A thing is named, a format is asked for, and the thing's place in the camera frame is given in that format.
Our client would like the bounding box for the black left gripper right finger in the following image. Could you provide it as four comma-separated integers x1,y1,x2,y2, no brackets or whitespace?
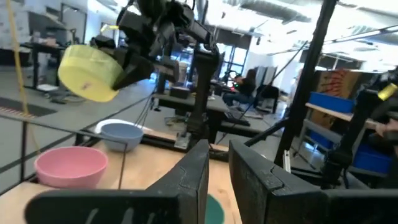
228,139,398,224

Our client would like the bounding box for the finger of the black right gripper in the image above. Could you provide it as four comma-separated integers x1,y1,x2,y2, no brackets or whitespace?
112,55,155,91
90,34,125,58

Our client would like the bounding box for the wooden storage rack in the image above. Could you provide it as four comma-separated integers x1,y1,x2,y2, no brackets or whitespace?
298,101,386,187

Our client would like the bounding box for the yellow bowl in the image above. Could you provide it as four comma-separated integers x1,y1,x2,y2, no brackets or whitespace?
57,44,125,103

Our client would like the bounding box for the black box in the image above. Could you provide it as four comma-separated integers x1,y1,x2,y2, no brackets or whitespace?
169,86,191,100

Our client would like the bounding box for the cardboard box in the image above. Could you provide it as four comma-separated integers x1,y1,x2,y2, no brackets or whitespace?
310,70,363,128

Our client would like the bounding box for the blue storage bin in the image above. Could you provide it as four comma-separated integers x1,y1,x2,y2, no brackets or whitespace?
308,91,356,114
309,130,335,150
353,142,393,175

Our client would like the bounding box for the person's hand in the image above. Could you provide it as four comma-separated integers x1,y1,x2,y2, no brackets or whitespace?
374,119,398,138

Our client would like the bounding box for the green bowl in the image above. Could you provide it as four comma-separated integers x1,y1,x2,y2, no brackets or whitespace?
205,194,225,224

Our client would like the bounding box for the black desk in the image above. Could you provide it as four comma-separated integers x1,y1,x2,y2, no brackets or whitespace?
20,42,68,91

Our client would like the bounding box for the yellow cable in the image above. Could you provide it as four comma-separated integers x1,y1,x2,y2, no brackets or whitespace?
6,0,41,153

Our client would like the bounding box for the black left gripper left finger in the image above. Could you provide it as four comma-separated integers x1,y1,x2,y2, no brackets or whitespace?
24,139,210,224

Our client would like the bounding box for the dark office desk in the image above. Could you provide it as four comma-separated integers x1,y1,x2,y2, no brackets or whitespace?
152,91,252,144

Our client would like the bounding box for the person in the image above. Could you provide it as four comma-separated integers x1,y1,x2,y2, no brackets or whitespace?
222,68,258,108

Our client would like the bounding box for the pink bowl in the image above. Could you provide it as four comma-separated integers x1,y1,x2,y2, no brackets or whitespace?
33,146,109,190

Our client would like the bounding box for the blue bowl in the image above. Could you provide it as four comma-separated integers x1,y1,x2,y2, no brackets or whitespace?
99,123,145,152

